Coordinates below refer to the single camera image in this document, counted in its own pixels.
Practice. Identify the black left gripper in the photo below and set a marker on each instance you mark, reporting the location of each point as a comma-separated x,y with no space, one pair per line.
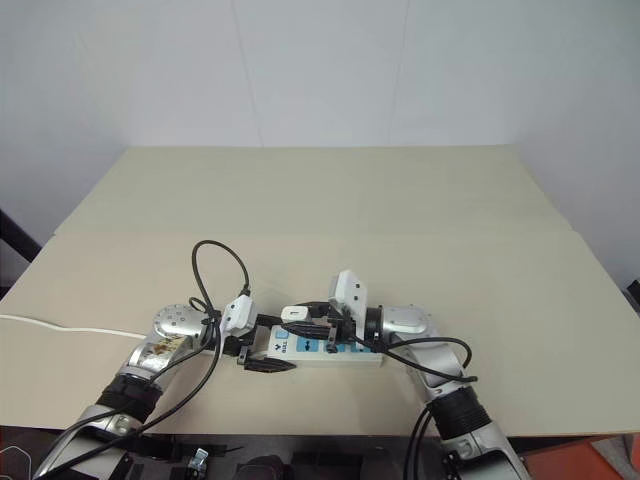
239,351

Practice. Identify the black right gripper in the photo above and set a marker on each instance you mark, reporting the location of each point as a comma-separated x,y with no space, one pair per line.
336,327

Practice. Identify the white charger plug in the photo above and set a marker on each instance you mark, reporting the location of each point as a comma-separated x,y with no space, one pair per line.
295,314

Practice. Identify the white power strip blue buttons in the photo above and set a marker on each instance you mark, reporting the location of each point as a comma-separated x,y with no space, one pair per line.
312,356

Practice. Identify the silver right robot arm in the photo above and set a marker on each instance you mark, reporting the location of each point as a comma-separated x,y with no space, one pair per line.
415,320

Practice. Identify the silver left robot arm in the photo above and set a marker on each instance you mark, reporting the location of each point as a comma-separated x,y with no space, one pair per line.
172,322

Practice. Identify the dark rounded shape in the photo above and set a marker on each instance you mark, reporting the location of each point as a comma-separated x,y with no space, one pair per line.
267,467

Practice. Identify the small metal clamp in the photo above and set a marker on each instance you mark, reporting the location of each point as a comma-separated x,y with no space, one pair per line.
198,457

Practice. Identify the black panel beside table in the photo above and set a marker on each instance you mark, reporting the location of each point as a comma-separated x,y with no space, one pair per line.
15,245

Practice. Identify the orange panel under table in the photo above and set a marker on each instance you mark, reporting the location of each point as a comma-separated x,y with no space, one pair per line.
575,460

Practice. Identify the dark object beside table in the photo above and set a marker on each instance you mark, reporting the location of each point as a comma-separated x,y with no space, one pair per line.
634,300

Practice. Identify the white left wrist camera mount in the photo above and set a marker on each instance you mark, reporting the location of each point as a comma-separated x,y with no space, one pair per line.
241,314

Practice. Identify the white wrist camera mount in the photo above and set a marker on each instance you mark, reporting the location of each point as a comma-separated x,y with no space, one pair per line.
350,292
241,314

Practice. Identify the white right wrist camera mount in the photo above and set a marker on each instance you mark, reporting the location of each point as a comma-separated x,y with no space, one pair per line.
350,292

